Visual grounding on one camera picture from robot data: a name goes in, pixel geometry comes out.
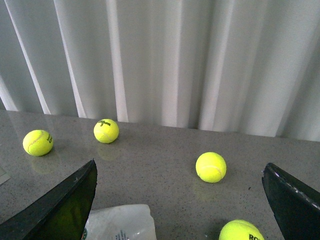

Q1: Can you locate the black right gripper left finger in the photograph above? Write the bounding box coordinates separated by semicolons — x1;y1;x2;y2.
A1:
0;160;97;240

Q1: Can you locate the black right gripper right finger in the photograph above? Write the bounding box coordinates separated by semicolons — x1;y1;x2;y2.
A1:
262;162;320;240

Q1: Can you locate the clear Wilson tennis ball can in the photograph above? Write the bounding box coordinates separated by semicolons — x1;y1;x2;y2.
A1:
82;204;157;240

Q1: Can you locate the yellow Roland Garros tennis ball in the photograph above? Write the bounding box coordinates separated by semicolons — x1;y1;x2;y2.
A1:
218;219;264;240

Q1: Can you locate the plain yellow tennis ball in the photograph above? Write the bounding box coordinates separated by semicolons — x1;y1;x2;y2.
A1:
22;129;54;157

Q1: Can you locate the yellow tennis ball right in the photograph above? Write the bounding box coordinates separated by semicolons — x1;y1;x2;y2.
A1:
195;152;227;183

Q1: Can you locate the Wilson 3 ball near curtain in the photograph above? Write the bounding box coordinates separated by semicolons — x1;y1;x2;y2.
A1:
93;119;120;144

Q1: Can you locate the white pleated curtain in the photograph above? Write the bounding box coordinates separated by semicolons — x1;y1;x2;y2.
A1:
0;0;320;141

